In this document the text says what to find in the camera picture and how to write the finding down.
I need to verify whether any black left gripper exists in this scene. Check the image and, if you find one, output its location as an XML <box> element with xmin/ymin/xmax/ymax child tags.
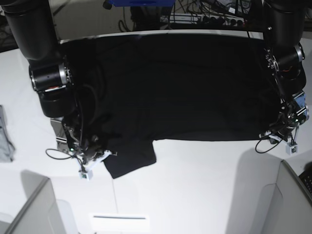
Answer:
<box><xmin>269</xmin><ymin>122</ymin><xmax>295</xmax><ymax>143</ymax></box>

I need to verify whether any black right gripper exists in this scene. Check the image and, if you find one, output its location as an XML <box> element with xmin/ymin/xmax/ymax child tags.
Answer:
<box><xmin>80</xmin><ymin>134</ymin><xmax>108</xmax><ymax>164</ymax></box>

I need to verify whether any black T-shirt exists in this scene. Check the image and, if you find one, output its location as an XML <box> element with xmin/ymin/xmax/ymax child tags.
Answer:
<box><xmin>61</xmin><ymin>34</ymin><xmax>280</xmax><ymax>178</ymax></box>

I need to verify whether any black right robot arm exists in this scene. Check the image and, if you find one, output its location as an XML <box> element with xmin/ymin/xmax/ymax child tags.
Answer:
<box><xmin>0</xmin><ymin>0</ymin><xmax>104</xmax><ymax>165</ymax></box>

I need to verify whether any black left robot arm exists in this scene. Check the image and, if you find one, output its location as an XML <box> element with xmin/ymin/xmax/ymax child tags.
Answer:
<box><xmin>263</xmin><ymin>0</ymin><xmax>309</xmax><ymax>141</ymax></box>

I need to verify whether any black keyboard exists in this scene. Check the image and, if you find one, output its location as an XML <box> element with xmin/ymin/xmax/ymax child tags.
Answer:
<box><xmin>299</xmin><ymin>171</ymin><xmax>312</xmax><ymax>194</ymax></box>

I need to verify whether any white right partition panel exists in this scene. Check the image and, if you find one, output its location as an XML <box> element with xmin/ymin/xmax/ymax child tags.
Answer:
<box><xmin>261</xmin><ymin>160</ymin><xmax>312</xmax><ymax>234</ymax></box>

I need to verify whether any white partition panel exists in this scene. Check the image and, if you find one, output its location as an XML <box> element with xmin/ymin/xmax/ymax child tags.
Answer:
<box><xmin>5</xmin><ymin>177</ymin><xmax>67</xmax><ymax>234</ymax></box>
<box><xmin>261</xmin><ymin>160</ymin><xmax>312</xmax><ymax>234</ymax></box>

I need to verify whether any white left partition panel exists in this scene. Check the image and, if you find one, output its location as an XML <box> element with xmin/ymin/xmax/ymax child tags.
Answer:
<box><xmin>5</xmin><ymin>177</ymin><xmax>67</xmax><ymax>234</ymax></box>

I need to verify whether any grey folded cloth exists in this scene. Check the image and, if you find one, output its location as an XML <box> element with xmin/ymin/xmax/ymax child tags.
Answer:
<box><xmin>0</xmin><ymin>105</ymin><xmax>15</xmax><ymax>163</ymax></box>

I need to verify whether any blue box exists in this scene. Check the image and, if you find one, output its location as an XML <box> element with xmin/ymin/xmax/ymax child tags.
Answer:
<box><xmin>108</xmin><ymin>0</ymin><xmax>175</xmax><ymax>7</ymax></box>

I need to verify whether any white power strip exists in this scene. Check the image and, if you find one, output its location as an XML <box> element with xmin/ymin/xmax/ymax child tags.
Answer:
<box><xmin>161</xmin><ymin>13</ymin><xmax>245</xmax><ymax>27</ymax></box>

